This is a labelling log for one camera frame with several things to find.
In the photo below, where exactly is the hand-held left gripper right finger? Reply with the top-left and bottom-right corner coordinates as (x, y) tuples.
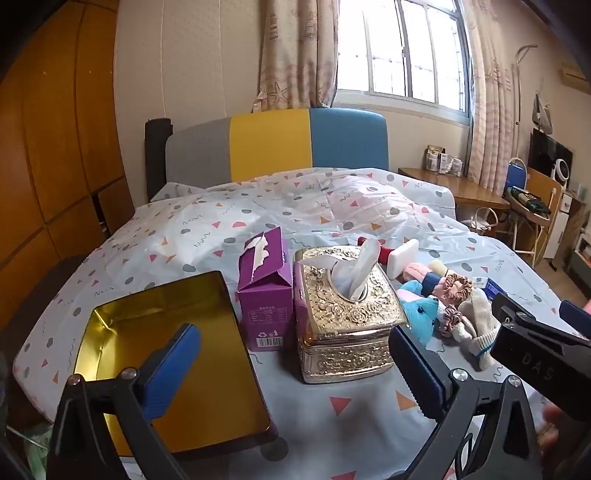
(389, 325), (541, 480)

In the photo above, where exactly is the gold metal tin box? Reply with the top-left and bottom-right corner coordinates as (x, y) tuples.
(74, 271), (271, 459)

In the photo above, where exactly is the wooden wardrobe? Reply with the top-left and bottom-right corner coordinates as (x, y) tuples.
(0, 0), (136, 333)

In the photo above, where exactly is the beige striped curtain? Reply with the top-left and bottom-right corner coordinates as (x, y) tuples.
(464, 0), (519, 191)

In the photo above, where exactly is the window with white frame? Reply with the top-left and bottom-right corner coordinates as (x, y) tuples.
(332, 0), (472, 125)

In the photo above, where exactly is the cream white sock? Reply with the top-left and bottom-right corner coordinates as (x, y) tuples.
(450, 291), (503, 370)

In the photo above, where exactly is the beige patterned curtain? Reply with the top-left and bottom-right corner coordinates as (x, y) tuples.
(252, 0), (341, 114)

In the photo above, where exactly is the blue tissue packet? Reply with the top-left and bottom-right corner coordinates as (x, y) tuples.
(471, 277), (507, 302)

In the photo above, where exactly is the white folding stool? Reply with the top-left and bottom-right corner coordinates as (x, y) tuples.
(505, 157), (555, 269)

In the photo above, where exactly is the printed plastic bed sheet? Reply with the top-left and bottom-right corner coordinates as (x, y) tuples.
(14, 166), (591, 480)

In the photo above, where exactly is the black monitor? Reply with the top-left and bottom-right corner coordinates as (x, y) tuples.
(529, 128), (574, 178)

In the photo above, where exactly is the white cabinet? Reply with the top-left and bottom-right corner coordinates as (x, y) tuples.
(549, 191), (574, 274)

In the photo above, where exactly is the pink towel with blue band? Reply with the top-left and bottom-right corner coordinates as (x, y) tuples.
(401, 261), (446, 296)

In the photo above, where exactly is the purple tissue box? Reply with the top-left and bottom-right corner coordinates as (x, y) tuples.
(237, 226), (296, 353)

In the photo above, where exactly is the grey low stand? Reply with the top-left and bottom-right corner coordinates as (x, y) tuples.
(566, 239), (591, 278)

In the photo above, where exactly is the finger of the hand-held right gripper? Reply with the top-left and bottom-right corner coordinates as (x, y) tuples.
(560, 300), (591, 339)
(492, 292), (591, 347)

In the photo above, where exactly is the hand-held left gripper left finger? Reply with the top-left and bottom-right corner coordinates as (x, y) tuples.
(48, 323), (204, 480)

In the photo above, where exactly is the wooden desk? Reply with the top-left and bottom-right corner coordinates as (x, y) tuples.
(398, 167), (511, 211)

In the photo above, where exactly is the white plastic basin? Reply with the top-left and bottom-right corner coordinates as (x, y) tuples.
(470, 208), (500, 232)

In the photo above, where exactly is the gold glittery bag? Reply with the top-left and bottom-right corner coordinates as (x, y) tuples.
(294, 237), (410, 385)

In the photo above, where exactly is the black bag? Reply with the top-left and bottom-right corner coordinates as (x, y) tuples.
(507, 186), (553, 216)

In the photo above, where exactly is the brown satin scrunchie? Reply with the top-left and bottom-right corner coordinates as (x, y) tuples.
(431, 272), (474, 306)

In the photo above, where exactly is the blue plush toy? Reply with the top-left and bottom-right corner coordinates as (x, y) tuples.
(396, 281), (440, 348)

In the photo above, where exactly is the white wet wipes pack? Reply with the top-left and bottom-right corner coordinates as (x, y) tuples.
(387, 239), (420, 280)

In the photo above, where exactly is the person's right hand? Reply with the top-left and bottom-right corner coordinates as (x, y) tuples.
(543, 401), (591, 441)

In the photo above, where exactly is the mauve scrunchie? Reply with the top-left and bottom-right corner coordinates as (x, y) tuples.
(436, 305), (463, 340)

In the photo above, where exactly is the red and white cloth item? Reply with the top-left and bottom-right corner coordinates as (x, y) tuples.
(358, 237), (394, 265)

